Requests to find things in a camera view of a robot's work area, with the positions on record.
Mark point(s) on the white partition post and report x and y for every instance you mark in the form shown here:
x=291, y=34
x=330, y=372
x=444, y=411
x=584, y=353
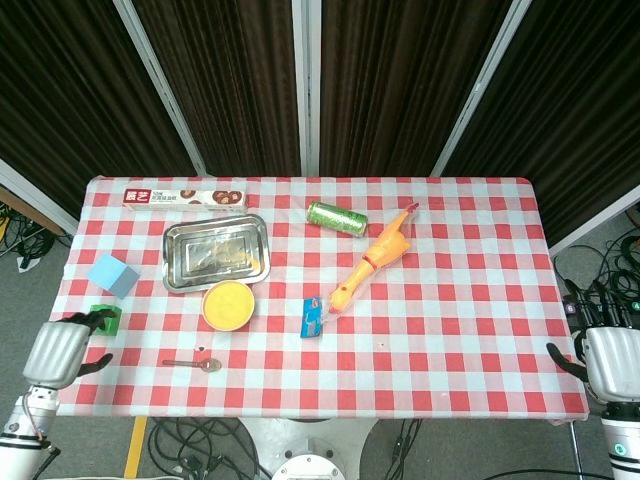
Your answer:
x=480, y=85
x=306, y=85
x=155, y=80

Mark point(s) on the green drink can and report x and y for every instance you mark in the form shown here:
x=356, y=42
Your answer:
x=336, y=218

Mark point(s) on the yellow rubber chicken toy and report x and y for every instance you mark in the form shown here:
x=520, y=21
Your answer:
x=385, y=250

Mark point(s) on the brown wooden board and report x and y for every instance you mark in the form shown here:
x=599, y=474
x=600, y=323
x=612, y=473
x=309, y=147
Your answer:
x=25, y=205

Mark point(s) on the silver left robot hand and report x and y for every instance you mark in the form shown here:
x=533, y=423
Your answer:
x=52, y=350

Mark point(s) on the rectangular stainless steel tray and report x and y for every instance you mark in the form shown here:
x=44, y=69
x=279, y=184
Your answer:
x=215, y=252

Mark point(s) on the light blue foam cube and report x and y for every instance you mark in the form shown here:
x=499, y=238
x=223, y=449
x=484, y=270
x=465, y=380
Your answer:
x=112, y=275

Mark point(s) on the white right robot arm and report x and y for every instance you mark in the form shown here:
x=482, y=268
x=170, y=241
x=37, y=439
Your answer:
x=622, y=445

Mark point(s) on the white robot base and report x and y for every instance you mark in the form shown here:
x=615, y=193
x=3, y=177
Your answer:
x=310, y=445

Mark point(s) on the black power strip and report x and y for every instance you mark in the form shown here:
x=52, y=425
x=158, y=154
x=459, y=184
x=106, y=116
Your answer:
x=571, y=307

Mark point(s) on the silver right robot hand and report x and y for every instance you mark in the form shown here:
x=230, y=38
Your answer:
x=612, y=365

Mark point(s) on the long white cookie box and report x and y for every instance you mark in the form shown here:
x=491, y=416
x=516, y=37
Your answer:
x=170, y=199

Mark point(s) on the blue card package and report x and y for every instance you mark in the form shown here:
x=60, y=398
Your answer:
x=311, y=320

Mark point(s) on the green toy block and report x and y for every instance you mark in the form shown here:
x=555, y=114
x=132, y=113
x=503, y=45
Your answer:
x=114, y=327

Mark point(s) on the red white checkered tablecloth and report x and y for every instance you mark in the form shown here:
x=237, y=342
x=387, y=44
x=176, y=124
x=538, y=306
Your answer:
x=425, y=340

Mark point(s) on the silver metal spoon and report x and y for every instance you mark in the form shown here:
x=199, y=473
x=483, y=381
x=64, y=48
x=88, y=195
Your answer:
x=211, y=366

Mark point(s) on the yellow bowl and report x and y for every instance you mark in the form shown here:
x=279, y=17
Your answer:
x=229, y=306

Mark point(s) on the dark brown curtain panel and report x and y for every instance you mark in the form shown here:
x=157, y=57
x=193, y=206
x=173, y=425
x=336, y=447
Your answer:
x=565, y=115
x=225, y=85
x=395, y=85
x=65, y=90

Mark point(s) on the white partition rail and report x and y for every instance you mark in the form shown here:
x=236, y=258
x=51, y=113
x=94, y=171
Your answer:
x=35, y=195
x=595, y=222

